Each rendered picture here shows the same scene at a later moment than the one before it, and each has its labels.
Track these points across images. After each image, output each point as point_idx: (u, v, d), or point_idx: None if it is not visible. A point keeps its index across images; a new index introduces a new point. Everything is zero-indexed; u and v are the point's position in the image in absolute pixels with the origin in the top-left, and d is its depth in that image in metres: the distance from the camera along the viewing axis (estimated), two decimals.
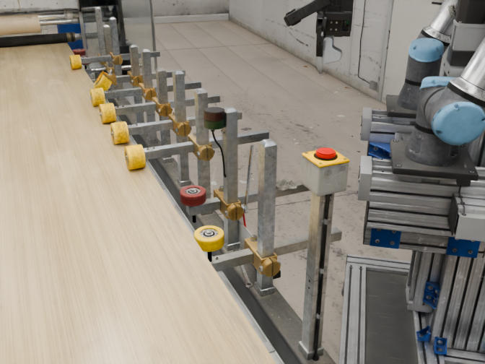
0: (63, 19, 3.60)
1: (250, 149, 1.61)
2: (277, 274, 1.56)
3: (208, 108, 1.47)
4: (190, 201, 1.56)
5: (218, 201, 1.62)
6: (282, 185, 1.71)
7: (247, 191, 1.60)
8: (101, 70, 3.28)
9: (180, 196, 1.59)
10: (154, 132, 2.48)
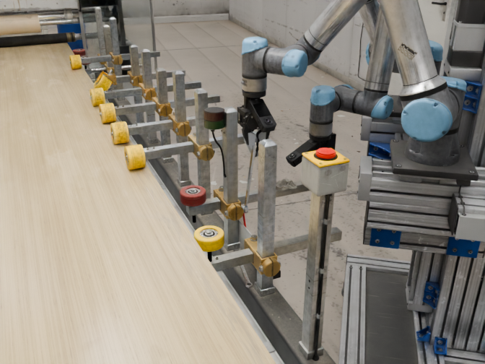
0: (63, 19, 3.60)
1: (252, 149, 1.60)
2: (277, 274, 1.56)
3: (208, 108, 1.47)
4: (190, 201, 1.56)
5: (218, 201, 1.62)
6: (282, 185, 1.71)
7: (247, 191, 1.60)
8: (101, 70, 3.28)
9: (180, 196, 1.59)
10: (154, 132, 2.48)
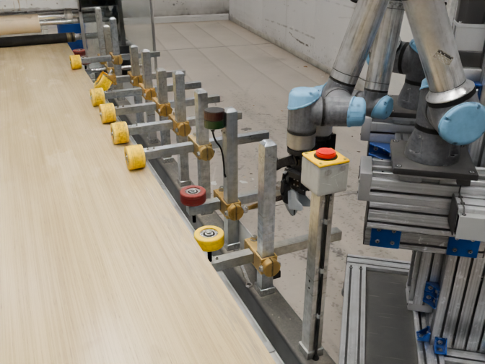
0: (63, 19, 3.60)
1: (280, 197, 1.46)
2: (277, 274, 1.56)
3: (208, 108, 1.47)
4: (190, 201, 1.56)
5: (218, 201, 1.62)
6: None
7: (255, 208, 1.56)
8: (101, 70, 3.28)
9: (180, 196, 1.59)
10: (154, 132, 2.48)
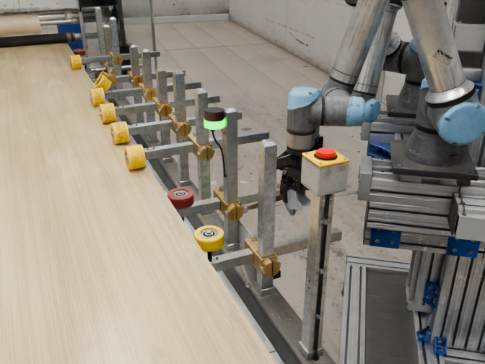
0: (63, 19, 3.60)
1: (280, 197, 1.46)
2: (277, 274, 1.56)
3: (208, 108, 1.47)
4: (177, 203, 1.55)
5: (205, 204, 1.61)
6: None
7: (255, 208, 1.56)
8: (101, 70, 3.28)
9: (167, 198, 1.57)
10: (154, 132, 2.48)
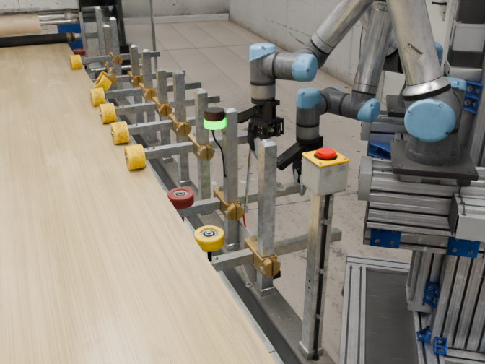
0: (63, 19, 3.60)
1: (250, 149, 1.60)
2: (277, 274, 1.56)
3: (208, 108, 1.47)
4: (177, 203, 1.55)
5: (205, 204, 1.61)
6: None
7: (247, 191, 1.60)
8: (101, 70, 3.28)
9: (167, 198, 1.57)
10: (154, 132, 2.48)
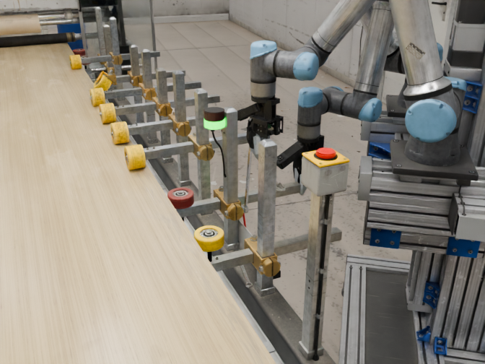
0: (63, 19, 3.60)
1: (249, 149, 1.60)
2: (277, 274, 1.56)
3: (208, 108, 1.47)
4: (177, 203, 1.55)
5: (205, 204, 1.61)
6: None
7: (247, 191, 1.60)
8: (101, 70, 3.28)
9: (167, 198, 1.57)
10: (154, 132, 2.48)
